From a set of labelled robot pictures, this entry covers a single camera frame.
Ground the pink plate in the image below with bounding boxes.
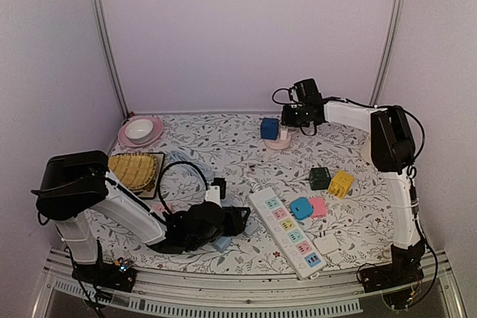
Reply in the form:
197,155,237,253
118,116,163,148

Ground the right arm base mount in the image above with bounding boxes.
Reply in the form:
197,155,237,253
357,244,425,293

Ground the dark blue cube socket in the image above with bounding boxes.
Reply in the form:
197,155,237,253
260,118,279,141

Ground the white charger with cable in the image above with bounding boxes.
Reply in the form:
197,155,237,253
279,127,297,141

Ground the light blue power strip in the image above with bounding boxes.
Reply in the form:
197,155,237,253
243,218,259,238

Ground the cream ceramic mug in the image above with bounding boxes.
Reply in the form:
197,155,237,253
360,135,373,165

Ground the black framed mat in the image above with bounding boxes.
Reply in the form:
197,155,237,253
129,153,165,200

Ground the pink cube socket adapter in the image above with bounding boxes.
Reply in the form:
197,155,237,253
151,203,174,214

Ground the pink plug adapter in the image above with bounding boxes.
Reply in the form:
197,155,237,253
308,197,327,218

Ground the white plug adapter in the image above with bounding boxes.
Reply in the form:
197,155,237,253
313,232,340,255

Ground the white long power strip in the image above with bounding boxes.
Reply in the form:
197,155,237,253
249,188,326,280

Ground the white bowl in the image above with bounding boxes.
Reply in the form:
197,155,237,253
124,118,154,144

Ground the yellow cube socket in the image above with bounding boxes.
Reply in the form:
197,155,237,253
328,170,355,199

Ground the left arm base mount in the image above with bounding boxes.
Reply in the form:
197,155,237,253
72,260,137,293

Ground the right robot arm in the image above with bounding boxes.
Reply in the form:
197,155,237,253
272,78,426,285

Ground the yellow woven basket tray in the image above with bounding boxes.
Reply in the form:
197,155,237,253
108,153,157,191

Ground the light blue charger plug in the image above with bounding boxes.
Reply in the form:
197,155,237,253
212,236,232,253

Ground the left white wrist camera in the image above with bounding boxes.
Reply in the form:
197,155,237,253
205,177,227,206

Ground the dark green cube socket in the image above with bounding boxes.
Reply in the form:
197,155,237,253
309,167,331,191

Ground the cyan plug adapter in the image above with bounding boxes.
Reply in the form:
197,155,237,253
290,197,314,220

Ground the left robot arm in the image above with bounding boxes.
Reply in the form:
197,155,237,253
32,150,250,284

